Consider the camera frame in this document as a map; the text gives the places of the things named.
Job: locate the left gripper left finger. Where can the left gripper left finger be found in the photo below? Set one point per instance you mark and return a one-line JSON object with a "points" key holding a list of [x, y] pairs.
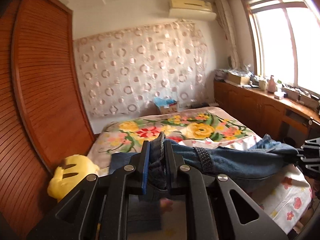
{"points": [[97, 207]]}

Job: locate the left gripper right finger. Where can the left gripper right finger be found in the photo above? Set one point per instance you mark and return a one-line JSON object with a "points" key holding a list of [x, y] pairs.
{"points": [[216, 208]]}

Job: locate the blue denim jeans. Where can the blue denim jeans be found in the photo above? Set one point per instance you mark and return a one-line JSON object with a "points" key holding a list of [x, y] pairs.
{"points": [[252, 169]]}

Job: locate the long wooden cabinet counter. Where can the long wooden cabinet counter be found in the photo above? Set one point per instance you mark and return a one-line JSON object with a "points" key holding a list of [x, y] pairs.
{"points": [[284, 120]]}

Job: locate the white strawberry print sheet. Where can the white strawberry print sheet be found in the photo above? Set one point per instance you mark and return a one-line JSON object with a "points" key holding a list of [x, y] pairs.
{"points": [[285, 197]]}

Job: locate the yellow Pikachu plush toy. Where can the yellow Pikachu plush toy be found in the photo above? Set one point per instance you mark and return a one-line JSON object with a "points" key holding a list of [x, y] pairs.
{"points": [[71, 171]]}

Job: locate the white tissue box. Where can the white tissue box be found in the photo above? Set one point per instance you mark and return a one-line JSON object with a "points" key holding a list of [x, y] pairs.
{"points": [[279, 95]]}

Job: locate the floral pink bed blanket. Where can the floral pink bed blanket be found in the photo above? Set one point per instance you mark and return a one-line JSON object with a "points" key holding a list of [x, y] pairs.
{"points": [[208, 127]]}

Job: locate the pink bottle on counter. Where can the pink bottle on counter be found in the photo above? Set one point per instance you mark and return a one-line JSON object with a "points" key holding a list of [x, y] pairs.
{"points": [[271, 87]]}

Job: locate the white mug on counter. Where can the white mug on counter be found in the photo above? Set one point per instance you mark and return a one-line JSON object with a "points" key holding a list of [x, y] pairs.
{"points": [[263, 85]]}

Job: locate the cardboard box on counter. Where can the cardboard box on counter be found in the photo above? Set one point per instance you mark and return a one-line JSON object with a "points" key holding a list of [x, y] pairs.
{"points": [[238, 79]]}

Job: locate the pink circle pattern curtain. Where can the pink circle pattern curtain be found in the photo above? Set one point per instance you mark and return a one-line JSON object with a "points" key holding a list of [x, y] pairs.
{"points": [[122, 72]]}

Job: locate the window side drape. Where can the window side drape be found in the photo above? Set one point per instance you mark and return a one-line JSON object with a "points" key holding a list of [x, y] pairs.
{"points": [[227, 22]]}

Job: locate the window with wooden frame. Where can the window with wooden frame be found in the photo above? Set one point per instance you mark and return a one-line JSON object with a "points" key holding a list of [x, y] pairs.
{"points": [[286, 41]]}

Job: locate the wall air conditioner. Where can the wall air conditioner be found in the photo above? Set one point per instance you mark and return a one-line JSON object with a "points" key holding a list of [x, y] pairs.
{"points": [[192, 10]]}

